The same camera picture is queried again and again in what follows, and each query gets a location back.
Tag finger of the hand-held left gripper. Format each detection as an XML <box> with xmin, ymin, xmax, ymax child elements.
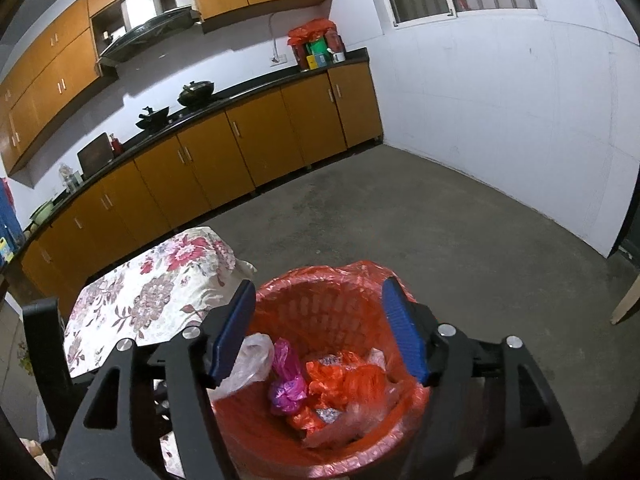
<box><xmin>21</xmin><ymin>296</ymin><xmax>81</xmax><ymax>441</ymax></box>

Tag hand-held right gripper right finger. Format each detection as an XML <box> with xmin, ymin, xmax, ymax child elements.
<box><xmin>381</xmin><ymin>276</ymin><xmax>583</xmax><ymax>480</ymax></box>

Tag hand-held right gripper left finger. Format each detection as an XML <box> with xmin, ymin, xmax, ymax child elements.
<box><xmin>56</xmin><ymin>279</ymin><xmax>257</xmax><ymax>480</ymax></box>

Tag red plastic wastebasket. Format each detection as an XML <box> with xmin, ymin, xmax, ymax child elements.
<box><xmin>210</xmin><ymin>260</ymin><xmax>441</xmax><ymax>480</ymax></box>

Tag white plastic bag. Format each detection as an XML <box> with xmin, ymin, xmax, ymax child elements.
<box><xmin>215</xmin><ymin>332</ymin><xmax>275</xmax><ymax>402</ymax></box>

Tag pink plastic bag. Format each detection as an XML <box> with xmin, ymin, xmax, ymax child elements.
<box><xmin>267</xmin><ymin>337</ymin><xmax>308</xmax><ymax>416</ymax></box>

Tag floral tablecloth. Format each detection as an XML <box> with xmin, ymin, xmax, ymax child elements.
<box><xmin>62</xmin><ymin>226</ymin><xmax>257</xmax><ymax>478</ymax></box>

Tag small red plastic bag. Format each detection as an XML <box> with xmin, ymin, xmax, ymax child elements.
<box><xmin>287</xmin><ymin>405</ymin><xmax>327</xmax><ymax>433</ymax></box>

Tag green basin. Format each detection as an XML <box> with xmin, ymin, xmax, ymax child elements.
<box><xmin>30</xmin><ymin>201</ymin><xmax>56</xmax><ymax>225</ymax></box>

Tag blue cloth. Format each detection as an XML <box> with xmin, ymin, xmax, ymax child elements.
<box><xmin>0</xmin><ymin>177</ymin><xmax>23</xmax><ymax>266</ymax></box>

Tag glass jar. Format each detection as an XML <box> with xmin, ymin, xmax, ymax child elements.
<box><xmin>58</xmin><ymin>164</ymin><xmax>81</xmax><ymax>192</ymax></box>

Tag wooden base kitchen cabinets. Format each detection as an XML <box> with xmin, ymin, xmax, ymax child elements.
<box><xmin>20</xmin><ymin>62</ymin><xmax>383</xmax><ymax>286</ymax></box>

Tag brown cutting board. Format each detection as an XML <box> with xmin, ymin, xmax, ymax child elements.
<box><xmin>77</xmin><ymin>132</ymin><xmax>115</xmax><ymax>178</ymax></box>

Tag pale wooden furniture leg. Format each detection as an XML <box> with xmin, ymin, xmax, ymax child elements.
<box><xmin>610</xmin><ymin>274</ymin><xmax>640</xmax><ymax>326</ymax></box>

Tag black wok with lid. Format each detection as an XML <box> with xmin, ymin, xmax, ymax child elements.
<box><xmin>177</xmin><ymin>80</ymin><xmax>216</xmax><ymax>108</ymax></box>

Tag black kitchen countertop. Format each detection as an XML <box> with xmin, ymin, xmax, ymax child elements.
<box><xmin>20</xmin><ymin>47</ymin><xmax>368</xmax><ymax>256</ymax></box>

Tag range hood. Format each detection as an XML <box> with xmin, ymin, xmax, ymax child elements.
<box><xmin>95</xmin><ymin>0</ymin><xmax>203</xmax><ymax>68</ymax></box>

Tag red bag on boxes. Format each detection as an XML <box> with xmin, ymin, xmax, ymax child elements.
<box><xmin>287</xmin><ymin>17</ymin><xmax>337</xmax><ymax>50</ymax></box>

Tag wooden wall kitchen cabinets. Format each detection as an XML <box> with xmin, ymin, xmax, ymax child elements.
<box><xmin>0</xmin><ymin>0</ymin><xmax>335</xmax><ymax>176</ymax></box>

